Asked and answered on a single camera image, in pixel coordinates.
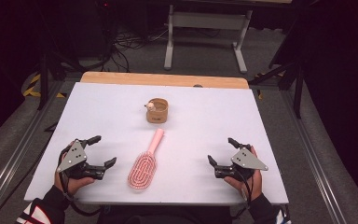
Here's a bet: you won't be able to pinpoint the black floor cables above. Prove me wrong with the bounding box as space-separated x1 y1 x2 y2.
103 26 171 73

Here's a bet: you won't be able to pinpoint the black metal stand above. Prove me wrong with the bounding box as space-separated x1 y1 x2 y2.
248 57 306 119
36 50 87 112

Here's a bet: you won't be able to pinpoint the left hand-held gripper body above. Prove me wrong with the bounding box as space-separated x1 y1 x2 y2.
56 139 91 181

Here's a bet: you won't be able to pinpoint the aluminium floor rail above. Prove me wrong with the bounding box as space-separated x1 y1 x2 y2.
0 79 64 220
280 90 351 224

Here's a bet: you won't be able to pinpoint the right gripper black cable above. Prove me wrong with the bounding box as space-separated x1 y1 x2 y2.
234 169 255 210

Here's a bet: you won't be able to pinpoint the person's right hand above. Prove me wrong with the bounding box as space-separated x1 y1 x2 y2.
223 146 264 202

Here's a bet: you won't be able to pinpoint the person's left hand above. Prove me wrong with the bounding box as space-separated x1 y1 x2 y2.
53 140 96 198

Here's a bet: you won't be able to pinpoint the grey metal desk frame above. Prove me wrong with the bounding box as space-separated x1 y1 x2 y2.
163 3 254 75

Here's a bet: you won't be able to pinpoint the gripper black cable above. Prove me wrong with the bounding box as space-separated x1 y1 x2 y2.
57 146 104 217
234 169 255 210

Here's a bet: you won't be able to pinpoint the white table cover board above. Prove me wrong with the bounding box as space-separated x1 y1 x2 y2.
23 81 290 206

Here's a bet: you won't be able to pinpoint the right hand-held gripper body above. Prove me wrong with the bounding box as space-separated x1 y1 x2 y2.
229 147 269 182

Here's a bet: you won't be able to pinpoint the wooden table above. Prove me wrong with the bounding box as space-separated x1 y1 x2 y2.
79 71 250 91

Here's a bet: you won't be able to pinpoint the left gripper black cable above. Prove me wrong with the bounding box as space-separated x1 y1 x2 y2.
57 146 104 217

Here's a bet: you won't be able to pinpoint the round wooden cup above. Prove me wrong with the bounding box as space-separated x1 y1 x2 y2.
145 97 169 124

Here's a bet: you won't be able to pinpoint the pink hairbrush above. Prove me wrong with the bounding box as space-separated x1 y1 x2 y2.
127 128 165 190

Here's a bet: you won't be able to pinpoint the yellow black hazard tape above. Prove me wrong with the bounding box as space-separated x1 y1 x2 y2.
254 72 286 101
22 72 68 99

